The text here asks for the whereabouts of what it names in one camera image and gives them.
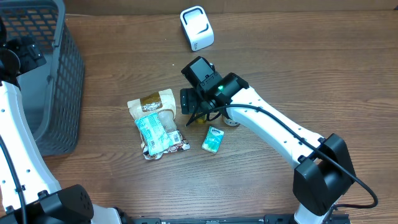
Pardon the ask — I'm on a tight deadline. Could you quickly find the yellow oil bottle silver cap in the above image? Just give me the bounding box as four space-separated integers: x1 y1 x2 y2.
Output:
195 116 207 124

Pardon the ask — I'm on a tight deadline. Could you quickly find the clear brown snack bag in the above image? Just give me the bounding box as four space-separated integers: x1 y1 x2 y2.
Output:
127 89 178 135

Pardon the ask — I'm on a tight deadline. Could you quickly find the small Kleenex tissue pack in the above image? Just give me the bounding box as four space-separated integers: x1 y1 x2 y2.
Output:
201 126 224 154

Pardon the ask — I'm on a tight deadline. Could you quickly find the white red snack packet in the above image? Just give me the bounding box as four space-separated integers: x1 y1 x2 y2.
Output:
141 129 190 160

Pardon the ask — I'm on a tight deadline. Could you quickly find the green lid white jar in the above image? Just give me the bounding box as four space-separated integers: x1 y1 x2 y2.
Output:
222 116 240 126

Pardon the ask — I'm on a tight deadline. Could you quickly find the teal large tissue pack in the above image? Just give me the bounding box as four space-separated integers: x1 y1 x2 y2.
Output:
135 113 172 156

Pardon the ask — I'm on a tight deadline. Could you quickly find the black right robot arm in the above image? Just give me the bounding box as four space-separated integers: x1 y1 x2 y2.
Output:
180 57 355 223

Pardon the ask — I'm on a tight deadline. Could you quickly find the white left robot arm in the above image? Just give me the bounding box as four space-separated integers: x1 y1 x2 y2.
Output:
1 34 122 224

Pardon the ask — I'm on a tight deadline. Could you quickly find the white barcode scanner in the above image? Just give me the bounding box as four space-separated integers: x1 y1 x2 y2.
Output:
180 6 215 52

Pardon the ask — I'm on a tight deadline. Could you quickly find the grey plastic mesh basket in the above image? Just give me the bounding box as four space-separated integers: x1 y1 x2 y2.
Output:
1 0 85 156

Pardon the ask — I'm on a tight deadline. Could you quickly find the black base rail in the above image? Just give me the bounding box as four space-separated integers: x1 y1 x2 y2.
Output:
130 213 351 224

